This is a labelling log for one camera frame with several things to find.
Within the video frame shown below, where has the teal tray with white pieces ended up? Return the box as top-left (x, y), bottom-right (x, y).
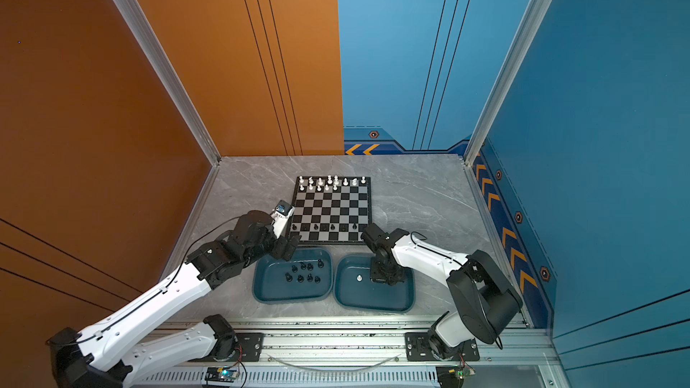
top-left (333, 254), bottom-right (415, 314)

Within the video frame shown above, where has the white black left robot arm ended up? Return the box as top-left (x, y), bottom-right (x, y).
top-left (48, 201), bottom-right (299, 387)

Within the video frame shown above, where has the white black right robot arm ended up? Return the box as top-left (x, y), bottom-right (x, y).
top-left (361, 224), bottom-right (523, 360)

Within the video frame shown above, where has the teal tray with black pieces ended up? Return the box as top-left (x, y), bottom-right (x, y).
top-left (253, 247), bottom-right (334, 305)

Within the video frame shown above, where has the circuit board right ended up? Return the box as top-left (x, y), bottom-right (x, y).
top-left (436, 366), bottom-right (476, 388)

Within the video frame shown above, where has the green circuit board left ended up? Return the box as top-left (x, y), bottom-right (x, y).
top-left (204, 366), bottom-right (243, 386)

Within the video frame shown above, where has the black white chessboard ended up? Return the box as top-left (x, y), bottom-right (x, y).
top-left (287, 175), bottom-right (373, 245)

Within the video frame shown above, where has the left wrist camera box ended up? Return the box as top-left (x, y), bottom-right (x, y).
top-left (274, 200), bottom-right (294, 218)

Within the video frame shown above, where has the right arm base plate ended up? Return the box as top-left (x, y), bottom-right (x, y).
top-left (404, 332), bottom-right (480, 362)

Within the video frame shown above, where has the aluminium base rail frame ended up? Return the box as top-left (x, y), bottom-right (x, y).
top-left (96, 314), bottom-right (572, 388)

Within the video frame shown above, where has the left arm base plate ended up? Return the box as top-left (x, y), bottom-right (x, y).
top-left (192, 332), bottom-right (265, 364)

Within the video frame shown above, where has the left aluminium corner post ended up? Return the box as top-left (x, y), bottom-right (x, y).
top-left (87, 0), bottom-right (222, 167)

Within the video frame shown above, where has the aluminium corner post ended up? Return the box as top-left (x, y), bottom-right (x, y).
top-left (87, 0), bottom-right (222, 167)
top-left (463, 0), bottom-right (553, 167)

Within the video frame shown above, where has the right aluminium corner post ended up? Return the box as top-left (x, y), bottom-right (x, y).
top-left (463, 0), bottom-right (553, 167)

